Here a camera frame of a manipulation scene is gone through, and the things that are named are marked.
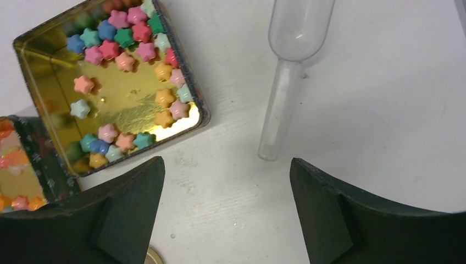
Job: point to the gold round lid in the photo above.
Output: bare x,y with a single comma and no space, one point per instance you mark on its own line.
153,257

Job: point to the tin of translucent star candies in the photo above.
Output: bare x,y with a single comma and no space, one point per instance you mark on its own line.
31,175

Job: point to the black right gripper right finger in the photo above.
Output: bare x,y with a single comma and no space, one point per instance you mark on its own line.
342,223

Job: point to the tin of pastel star candies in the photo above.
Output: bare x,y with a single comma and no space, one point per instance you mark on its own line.
109,80

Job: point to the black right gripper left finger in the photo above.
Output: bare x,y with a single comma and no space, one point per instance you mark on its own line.
109,223

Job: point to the clear plastic scoop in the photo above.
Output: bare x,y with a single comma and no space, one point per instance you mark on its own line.
297,32

